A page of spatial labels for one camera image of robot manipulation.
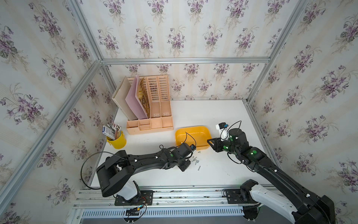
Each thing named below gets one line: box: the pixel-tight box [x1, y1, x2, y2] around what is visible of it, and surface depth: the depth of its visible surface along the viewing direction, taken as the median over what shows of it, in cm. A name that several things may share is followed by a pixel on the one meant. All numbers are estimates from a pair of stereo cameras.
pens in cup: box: [101, 124, 122, 140], surface depth 85 cm
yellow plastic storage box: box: [175, 126, 212, 150], surface depth 97 cm
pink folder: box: [124, 74, 149, 120], surface depth 89 cm
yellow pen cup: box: [106, 130, 127, 149], surface depth 88 cm
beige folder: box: [111, 75, 138, 121], surface depth 88 cm
